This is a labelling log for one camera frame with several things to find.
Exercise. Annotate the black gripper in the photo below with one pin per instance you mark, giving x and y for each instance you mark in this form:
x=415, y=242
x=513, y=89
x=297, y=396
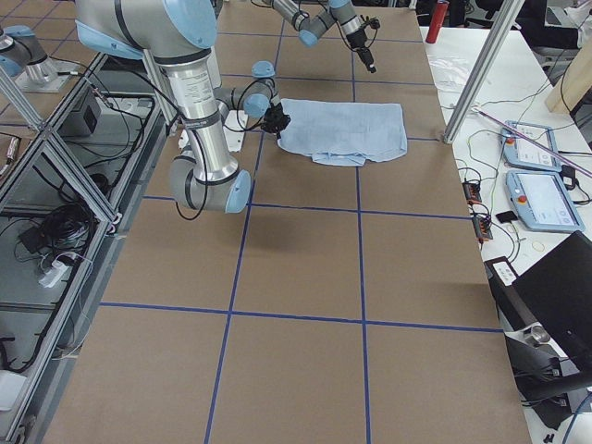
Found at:
x=358, y=42
x=275, y=119

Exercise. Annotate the light blue button-up shirt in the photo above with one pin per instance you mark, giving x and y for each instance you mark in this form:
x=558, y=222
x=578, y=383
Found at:
x=344, y=134

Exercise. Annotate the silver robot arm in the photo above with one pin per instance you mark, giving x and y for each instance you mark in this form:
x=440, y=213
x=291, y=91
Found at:
x=340, y=14
x=179, y=37

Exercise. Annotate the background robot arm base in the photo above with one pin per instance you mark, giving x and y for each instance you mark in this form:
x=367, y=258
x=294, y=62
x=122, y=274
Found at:
x=25, y=61

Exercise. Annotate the clear plastic bag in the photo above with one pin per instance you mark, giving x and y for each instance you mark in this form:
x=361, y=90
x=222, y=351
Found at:
x=450, y=73

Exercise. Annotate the red bottle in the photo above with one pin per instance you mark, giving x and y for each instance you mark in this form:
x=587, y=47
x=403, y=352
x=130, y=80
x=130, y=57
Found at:
x=437, y=19

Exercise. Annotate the seated person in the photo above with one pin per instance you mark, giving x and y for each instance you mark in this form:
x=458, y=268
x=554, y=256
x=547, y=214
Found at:
x=537, y=31

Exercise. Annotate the upper blue teach pendant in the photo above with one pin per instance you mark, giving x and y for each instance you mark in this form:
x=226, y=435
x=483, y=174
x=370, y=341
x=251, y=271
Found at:
x=522, y=154

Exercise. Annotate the blue teach pendant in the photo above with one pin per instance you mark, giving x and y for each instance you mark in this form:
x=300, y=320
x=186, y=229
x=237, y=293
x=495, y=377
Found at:
x=542, y=202
x=522, y=154

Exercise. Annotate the grey control box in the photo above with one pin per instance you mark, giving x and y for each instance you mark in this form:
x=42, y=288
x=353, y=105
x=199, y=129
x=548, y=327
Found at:
x=83, y=117

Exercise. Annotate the wooden board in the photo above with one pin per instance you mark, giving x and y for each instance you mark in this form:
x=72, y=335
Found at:
x=573, y=85

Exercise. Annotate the lower blue teach pendant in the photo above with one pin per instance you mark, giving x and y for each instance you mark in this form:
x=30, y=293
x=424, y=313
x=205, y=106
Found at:
x=542, y=202

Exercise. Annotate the purple reacher grabber stick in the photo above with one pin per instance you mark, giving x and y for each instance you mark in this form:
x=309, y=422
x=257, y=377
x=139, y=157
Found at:
x=519, y=134

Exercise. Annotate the black labelled box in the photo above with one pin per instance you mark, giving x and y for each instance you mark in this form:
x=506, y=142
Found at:
x=501, y=277

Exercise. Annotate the white power strip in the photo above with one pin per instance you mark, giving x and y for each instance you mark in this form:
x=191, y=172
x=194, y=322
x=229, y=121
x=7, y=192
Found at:
x=58, y=268

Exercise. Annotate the black laptop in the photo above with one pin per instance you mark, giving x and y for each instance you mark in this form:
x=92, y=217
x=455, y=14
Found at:
x=557, y=291

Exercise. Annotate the white pedestal column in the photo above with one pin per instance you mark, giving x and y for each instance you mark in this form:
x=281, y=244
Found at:
x=212, y=121

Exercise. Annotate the aluminium frame post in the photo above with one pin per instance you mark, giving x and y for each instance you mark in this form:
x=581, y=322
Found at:
x=490, y=49

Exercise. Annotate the aluminium lattice frame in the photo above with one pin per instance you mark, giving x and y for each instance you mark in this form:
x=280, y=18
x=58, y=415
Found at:
x=58, y=195

